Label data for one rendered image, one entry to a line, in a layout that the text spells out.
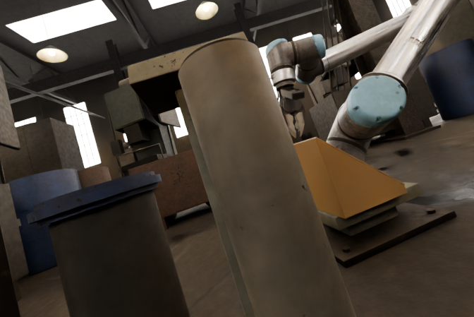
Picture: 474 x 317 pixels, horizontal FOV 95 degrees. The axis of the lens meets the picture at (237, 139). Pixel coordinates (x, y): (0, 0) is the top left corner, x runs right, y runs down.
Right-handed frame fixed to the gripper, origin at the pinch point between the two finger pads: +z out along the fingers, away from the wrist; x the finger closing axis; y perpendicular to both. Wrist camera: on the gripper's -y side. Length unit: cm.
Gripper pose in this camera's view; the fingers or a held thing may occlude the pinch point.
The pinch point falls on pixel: (298, 133)
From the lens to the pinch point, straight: 83.3
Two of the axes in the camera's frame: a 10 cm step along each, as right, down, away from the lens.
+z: 1.9, 9.7, -1.2
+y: -1.3, 1.5, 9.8
